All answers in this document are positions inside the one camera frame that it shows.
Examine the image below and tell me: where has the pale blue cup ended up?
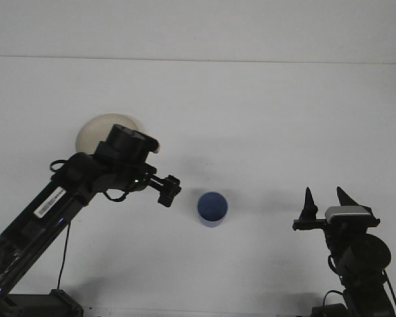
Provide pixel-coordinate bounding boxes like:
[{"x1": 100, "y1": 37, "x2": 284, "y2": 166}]
[{"x1": 197, "y1": 190, "x2": 229, "y2": 229}]

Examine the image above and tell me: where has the pale round plate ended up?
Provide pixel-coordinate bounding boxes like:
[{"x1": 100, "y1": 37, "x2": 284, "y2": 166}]
[{"x1": 75, "y1": 113, "x2": 143, "y2": 155}]

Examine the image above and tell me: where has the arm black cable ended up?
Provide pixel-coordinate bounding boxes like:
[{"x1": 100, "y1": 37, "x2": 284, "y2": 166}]
[
  {"x1": 322, "y1": 257, "x2": 396, "y2": 317},
  {"x1": 49, "y1": 159, "x2": 137, "y2": 291}
]

